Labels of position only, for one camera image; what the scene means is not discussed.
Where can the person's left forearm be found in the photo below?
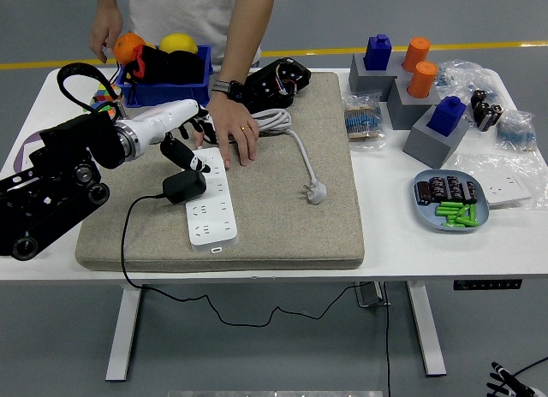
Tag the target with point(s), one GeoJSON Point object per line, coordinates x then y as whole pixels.
{"type": "Point", "coordinates": [248, 33]}

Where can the orange fruit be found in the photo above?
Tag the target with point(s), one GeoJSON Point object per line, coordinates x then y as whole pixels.
{"type": "Point", "coordinates": [127, 46]}

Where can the grey block holder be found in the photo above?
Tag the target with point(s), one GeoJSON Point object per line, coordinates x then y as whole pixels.
{"type": "Point", "coordinates": [404, 112]}
{"type": "Point", "coordinates": [368, 84]}
{"type": "Point", "coordinates": [398, 72]}
{"type": "Point", "coordinates": [428, 149]}

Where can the orange cylinder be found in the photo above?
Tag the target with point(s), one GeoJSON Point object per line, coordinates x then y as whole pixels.
{"type": "Point", "coordinates": [416, 52]}
{"type": "Point", "coordinates": [421, 80]}

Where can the green cylindrical battery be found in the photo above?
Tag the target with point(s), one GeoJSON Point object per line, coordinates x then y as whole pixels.
{"type": "Point", "coordinates": [447, 211]}
{"type": "Point", "coordinates": [449, 205]}
{"type": "Point", "coordinates": [463, 211]}
{"type": "Point", "coordinates": [452, 218]}
{"type": "Point", "coordinates": [454, 224]}
{"type": "Point", "coordinates": [473, 214]}
{"type": "Point", "coordinates": [467, 221]}

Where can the blue plastic bin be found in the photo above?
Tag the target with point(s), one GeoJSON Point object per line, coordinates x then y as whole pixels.
{"type": "Point", "coordinates": [171, 95]}

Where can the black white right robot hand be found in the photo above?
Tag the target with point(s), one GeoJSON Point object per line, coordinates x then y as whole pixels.
{"type": "Point", "coordinates": [511, 387]}

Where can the black pouch with red trim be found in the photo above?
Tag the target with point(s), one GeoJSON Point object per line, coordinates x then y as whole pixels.
{"type": "Point", "coordinates": [171, 67]}

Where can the blue square peg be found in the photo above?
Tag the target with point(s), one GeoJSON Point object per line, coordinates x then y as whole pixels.
{"type": "Point", "coordinates": [377, 52]}
{"type": "Point", "coordinates": [445, 116]}

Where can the grey-brown fabric mat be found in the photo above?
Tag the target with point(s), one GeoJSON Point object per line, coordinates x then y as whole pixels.
{"type": "Point", "coordinates": [278, 234]}

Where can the white table leg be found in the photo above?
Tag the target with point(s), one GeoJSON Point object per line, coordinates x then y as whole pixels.
{"type": "Point", "coordinates": [421, 324]}
{"type": "Point", "coordinates": [124, 328]}

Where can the person's right hand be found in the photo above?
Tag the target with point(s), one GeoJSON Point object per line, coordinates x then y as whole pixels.
{"type": "Point", "coordinates": [106, 29]}

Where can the blue-grey plate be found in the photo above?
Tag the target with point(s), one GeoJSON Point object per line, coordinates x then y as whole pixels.
{"type": "Point", "coordinates": [424, 217]}

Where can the person's left hand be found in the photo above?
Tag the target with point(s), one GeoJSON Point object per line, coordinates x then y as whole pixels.
{"type": "Point", "coordinates": [233, 123]}

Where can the white wall socket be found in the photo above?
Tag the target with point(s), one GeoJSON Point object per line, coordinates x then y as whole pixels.
{"type": "Point", "coordinates": [505, 191]}

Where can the black table control panel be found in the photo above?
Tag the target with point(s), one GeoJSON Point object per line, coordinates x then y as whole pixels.
{"type": "Point", "coordinates": [488, 285]}

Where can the large black capacitor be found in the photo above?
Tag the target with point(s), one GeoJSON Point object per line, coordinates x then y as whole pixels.
{"type": "Point", "coordinates": [492, 116]}
{"type": "Point", "coordinates": [481, 114]}
{"type": "Point", "coordinates": [478, 99]}

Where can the person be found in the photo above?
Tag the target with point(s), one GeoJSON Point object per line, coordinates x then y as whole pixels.
{"type": "Point", "coordinates": [184, 12]}

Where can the clear bag of resistors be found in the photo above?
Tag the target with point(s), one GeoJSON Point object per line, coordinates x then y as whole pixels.
{"type": "Point", "coordinates": [458, 78]}
{"type": "Point", "coordinates": [516, 134]}
{"type": "Point", "coordinates": [361, 123]}

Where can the yellow lemon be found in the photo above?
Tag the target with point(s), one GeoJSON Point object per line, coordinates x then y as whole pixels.
{"type": "Point", "coordinates": [177, 43]}

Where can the clear plastic bag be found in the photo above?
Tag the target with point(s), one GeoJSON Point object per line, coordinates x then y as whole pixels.
{"type": "Point", "coordinates": [475, 164]}

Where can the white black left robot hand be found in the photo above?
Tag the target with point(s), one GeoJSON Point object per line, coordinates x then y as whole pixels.
{"type": "Point", "coordinates": [171, 116]}

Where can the metal bracket under table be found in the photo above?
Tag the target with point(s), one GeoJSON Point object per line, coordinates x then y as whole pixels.
{"type": "Point", "coordinates": [370, 300]}

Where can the purple plate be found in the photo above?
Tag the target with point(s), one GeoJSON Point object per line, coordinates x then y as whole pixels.
{"type": "Point", "coordinates": [21, 157]}

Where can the black wristwatch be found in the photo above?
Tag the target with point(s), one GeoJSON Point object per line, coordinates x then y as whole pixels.
{"type": "Point", "coordinates": [229, 89]}

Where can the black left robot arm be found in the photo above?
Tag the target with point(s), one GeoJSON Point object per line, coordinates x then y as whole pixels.
{"type": "Point", "coordinates": [64, 157]}

